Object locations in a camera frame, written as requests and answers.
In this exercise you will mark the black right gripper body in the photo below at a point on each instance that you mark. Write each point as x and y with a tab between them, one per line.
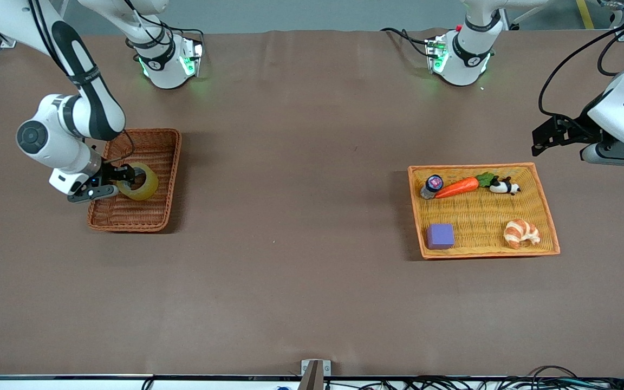
110	174

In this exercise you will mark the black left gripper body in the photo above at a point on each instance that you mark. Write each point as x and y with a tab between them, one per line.
574	129

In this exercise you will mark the clear yellowish tape roll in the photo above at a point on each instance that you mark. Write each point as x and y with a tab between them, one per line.
149	187

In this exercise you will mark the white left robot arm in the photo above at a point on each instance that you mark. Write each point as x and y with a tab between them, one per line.
461	65

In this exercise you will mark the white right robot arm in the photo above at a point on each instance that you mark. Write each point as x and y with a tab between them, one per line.
52	141

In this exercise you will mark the brown wicker basket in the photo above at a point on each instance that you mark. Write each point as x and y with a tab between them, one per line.
152	211

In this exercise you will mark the orange wicker basket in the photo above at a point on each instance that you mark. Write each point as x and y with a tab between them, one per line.
485	206

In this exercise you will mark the black white panda figure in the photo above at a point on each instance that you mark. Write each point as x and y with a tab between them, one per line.
502	187

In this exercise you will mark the toy croissant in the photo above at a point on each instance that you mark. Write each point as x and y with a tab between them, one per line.
520	233

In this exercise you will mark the orange toy carrot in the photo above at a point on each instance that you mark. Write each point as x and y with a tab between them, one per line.
455	188

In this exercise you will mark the small jar purple lid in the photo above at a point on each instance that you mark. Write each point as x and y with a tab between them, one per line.
431	185

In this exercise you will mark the purple foam cube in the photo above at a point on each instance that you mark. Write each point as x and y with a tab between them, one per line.
440	236

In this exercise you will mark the brown table cover sheet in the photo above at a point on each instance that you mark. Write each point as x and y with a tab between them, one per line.
301	281

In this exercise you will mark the metal table edge bracket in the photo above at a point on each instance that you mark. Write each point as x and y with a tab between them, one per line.
316	367

